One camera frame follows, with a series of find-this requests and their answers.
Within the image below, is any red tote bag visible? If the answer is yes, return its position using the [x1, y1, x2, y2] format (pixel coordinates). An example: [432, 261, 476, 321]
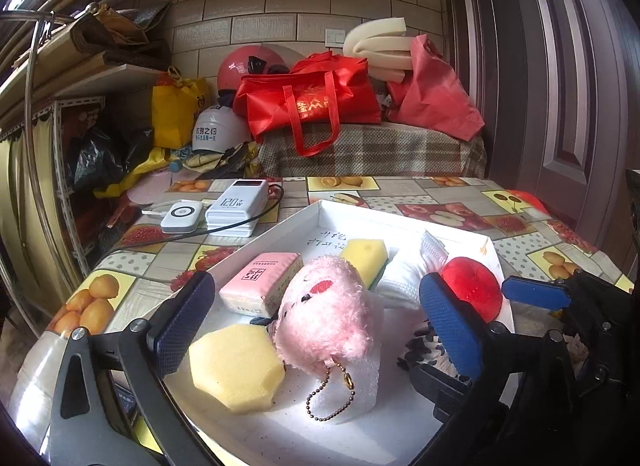
[233, 51, 382, 157]

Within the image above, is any white foam block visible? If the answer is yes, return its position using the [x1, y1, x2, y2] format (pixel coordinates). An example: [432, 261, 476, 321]
[308, 293, 384, 425]

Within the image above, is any small yellow sponge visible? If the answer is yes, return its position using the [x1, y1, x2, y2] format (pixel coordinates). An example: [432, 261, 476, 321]
[340, 239, 388, 288]

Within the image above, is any red plastic bag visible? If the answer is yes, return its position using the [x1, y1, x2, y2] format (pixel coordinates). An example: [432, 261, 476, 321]
[387, 34, 485, 142]

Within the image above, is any plaid covered bench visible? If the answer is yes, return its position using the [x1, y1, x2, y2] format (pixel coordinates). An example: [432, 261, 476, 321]
[257, 121, 487, 178]

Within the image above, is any black plastic bag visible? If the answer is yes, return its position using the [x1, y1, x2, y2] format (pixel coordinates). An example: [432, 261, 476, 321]
[66, 126, 153, 192]

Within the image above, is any cream foam roll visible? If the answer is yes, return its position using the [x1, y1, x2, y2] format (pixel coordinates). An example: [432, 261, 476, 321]
[342, 17, 412, 83]

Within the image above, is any white power bank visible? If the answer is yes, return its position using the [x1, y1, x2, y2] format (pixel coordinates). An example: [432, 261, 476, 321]
[205, 179, 269, 238]

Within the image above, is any red plush apple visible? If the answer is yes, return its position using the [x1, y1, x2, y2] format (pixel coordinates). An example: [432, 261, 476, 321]
[439, 257, 503, 323]

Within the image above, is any metal storage shelf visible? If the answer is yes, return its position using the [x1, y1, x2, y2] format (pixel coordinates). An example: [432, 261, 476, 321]
[0, 0, 172, 297]

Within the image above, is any white safety helmet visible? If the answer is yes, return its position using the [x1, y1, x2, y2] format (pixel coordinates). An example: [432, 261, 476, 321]
[192, 105, 252, 153]

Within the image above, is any small white wireless charger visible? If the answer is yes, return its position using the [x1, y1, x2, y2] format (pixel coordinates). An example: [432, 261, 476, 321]
[160, 200, 204, 235]

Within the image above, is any black white spotted cloth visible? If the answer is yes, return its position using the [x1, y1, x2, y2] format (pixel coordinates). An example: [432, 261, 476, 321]
[397, 321, 456, 375]

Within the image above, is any white shallow box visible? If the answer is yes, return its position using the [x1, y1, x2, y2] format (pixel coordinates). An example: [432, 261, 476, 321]
[162, 200, 502, 465]

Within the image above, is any fruit pattern tablecloth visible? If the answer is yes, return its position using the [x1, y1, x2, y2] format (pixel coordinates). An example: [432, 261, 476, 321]
[8, 174, 637, 466]

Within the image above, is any red safety helmet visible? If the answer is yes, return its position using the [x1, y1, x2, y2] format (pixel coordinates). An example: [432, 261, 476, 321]
[217, 44, 290, 92]

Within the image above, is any pink plush toy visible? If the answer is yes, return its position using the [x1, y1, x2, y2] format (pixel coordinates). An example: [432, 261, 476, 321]
[272, 255, 372, 376]

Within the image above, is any pink tissue pack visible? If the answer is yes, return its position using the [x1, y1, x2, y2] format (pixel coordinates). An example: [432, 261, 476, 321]
[219, 252, 304, 317]

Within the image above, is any yellow shopping bag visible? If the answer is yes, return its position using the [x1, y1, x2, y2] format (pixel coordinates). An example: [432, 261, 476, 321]
[151, 66, 212, 149]

